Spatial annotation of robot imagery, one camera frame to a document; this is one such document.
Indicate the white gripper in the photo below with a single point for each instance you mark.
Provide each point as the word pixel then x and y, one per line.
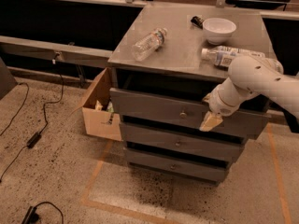
pixel 219 104

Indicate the grey top drawer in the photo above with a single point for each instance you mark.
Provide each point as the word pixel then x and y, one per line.
pixel 184 113

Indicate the grey drawer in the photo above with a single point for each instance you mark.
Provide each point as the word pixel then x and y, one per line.
pixel 163 163
pixel 181 142
pixel 184 113

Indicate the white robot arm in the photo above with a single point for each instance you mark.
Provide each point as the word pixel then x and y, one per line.
pixel 248 77

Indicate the grey middle drawer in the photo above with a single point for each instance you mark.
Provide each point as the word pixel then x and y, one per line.
pixel 181 142

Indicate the grey bottom drawer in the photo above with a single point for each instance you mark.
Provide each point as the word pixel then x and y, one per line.
pixel 163 163

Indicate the grey drawer cabinet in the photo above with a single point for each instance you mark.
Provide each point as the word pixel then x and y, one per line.
pixel 176 70

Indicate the labelled white plastic bottle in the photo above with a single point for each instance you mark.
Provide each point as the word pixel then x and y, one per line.
pixel 222 56

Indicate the white bowl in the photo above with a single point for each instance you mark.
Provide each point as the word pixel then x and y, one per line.
pixel 218 30

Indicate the clear empty plastic bottle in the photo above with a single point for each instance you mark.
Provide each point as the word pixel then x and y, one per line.
pixel 143 48

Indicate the small black object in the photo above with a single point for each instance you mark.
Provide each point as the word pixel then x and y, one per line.
pixel 198 22

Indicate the cardboard box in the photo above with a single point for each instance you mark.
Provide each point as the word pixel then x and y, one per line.
pixel 99 117

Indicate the grey metal rail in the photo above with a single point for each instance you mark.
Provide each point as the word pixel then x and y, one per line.
pixel 55 52

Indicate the black plug with cable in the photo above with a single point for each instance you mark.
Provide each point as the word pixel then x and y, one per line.
pixel 32 217

